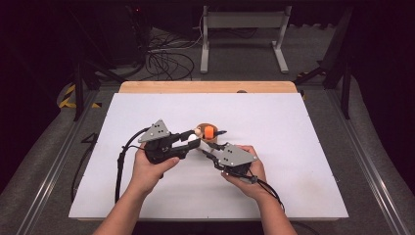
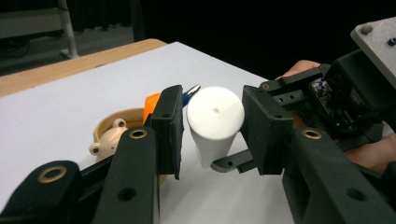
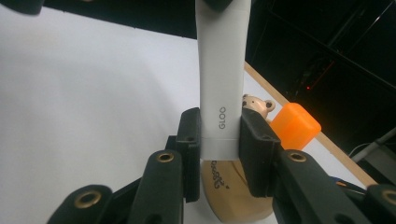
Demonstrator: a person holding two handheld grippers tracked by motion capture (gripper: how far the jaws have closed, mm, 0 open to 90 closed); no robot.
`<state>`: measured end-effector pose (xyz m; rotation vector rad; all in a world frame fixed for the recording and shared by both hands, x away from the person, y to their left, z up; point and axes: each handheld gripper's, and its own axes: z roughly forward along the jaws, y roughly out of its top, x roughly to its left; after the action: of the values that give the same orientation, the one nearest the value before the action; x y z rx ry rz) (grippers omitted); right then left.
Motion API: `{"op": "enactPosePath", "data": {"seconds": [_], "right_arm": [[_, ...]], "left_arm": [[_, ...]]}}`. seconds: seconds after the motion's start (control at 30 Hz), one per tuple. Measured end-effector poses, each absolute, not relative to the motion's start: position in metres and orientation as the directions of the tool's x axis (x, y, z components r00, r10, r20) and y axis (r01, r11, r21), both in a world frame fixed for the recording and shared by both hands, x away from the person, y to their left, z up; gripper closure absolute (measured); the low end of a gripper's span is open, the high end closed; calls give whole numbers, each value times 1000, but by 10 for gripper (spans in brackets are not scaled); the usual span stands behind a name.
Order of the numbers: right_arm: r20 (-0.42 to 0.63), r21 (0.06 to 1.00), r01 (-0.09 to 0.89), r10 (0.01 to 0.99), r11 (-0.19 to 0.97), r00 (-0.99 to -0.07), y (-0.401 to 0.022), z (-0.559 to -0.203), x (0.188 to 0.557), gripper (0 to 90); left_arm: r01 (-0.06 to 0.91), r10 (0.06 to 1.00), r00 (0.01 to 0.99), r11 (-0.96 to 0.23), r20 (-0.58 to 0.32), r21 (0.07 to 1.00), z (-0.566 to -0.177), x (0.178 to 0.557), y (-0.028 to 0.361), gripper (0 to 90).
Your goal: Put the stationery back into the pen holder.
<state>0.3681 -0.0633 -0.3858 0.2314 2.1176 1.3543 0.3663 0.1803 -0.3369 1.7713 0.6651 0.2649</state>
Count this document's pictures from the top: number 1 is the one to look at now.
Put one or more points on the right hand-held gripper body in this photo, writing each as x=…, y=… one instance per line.
x=235, y=156

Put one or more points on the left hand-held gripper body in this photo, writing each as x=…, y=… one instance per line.
x=156, y=132

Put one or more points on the wooden pen holder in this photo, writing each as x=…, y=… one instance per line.
x=213, y=140

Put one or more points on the white stick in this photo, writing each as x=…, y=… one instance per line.
x=192, y=137

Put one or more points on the orange highlighter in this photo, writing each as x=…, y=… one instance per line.
x=209, y=132

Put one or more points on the person's right hand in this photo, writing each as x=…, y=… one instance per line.
x=253, y=187

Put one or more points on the person's left hand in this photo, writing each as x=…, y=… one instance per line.
x=147, y=176

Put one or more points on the white board sheet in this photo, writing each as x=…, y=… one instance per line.
x=202, y=196

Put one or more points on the black metal stand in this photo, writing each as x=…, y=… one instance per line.
x=336, y=55
x=81, y=84

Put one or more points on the yellow black hazard tape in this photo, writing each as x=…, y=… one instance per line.
x=67, y=101

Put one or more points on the dark equipment box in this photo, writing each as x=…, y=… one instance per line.
x=130, y=36

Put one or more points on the white-framed desk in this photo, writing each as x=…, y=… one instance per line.
x=243, y=19

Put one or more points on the aluminium floor rail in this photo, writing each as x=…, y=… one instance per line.
x=55, y=173
x=368, y=169

